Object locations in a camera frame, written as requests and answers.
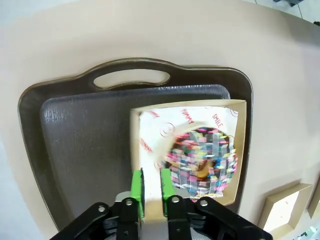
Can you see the white smiley printed paper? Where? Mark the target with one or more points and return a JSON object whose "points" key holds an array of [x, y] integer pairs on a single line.
{"points": [[283, 210], [155, 130]]}

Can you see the chocolate donut with colourful sprinkles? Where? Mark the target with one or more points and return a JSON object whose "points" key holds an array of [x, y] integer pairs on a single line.
{"points": [[200, 155]]}

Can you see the brown cardboard box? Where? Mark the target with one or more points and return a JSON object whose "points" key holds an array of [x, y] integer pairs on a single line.
{"points": [[241, 140], [268, 215], [314, 202]]}

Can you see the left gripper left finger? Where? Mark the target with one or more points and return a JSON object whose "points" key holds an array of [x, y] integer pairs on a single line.
{"points": [[136, 185]]}

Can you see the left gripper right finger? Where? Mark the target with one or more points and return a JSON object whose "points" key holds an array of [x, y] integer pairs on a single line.
{"points": [[166, 185]]}

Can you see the brown plastic serving tray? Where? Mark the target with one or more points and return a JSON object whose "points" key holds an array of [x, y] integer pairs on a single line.
{"points": [[82, 140]]}

